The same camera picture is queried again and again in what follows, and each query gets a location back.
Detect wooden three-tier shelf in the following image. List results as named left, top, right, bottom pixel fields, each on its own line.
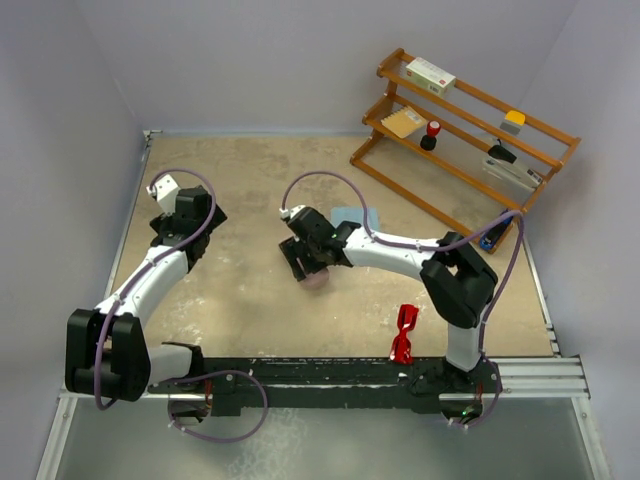
left=350, top=48, right=580, bottom=235

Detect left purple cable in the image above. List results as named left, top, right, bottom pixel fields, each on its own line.
left=93, top=168, right=269, bottom=443

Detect aluminium frame rail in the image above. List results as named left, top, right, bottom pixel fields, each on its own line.
left=496, top=357, right=590, bottom=399

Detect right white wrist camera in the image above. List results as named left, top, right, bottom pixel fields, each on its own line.
left=279, top=205, right=306, bottom=221

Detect blue cleaning cloth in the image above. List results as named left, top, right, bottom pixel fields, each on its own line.
left=330, top=207, right=380, bottom=231

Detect brown envelope packet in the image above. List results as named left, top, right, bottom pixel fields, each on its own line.
left=381, top=106, right=427, bottom=138

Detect yellow grey sponge block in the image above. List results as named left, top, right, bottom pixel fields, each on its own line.
left=500, top=110, right=526, bottom=136

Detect blue stapler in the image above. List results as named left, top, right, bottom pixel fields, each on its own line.
left=479, top=217, right=513, bottom=252

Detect red black stamp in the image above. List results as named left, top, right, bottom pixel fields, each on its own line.
left=420, top=120, right=441, bottom=151

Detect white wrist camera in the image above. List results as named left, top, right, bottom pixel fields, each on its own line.
left=146, top=174, right=180, bottom=215
left=279, top=205, right=306, bottom=221

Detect black stapler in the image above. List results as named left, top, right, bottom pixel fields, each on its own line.
left=488, top=143, right=517, bottom=164

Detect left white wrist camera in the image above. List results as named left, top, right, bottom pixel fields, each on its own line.
left=146, top=174, right=180, bottom=215

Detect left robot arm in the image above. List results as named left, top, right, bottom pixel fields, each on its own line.
left=65, top=175, right=227, bottom=402

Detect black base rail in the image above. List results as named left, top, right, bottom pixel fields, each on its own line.
left=150, top=357, right=502, bottom=419

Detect white green box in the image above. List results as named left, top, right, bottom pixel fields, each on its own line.
left=405, top=57, right=456, bottom=98

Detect red sunglasses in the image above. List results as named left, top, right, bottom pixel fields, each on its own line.
left=389, top=304, right=419, bottom=365

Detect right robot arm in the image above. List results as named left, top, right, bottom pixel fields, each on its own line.
left=279, top=205, right=498, bottom=391

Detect pink glasses case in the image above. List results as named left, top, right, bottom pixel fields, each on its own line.
left=297, top=260, right=330, bottom=290

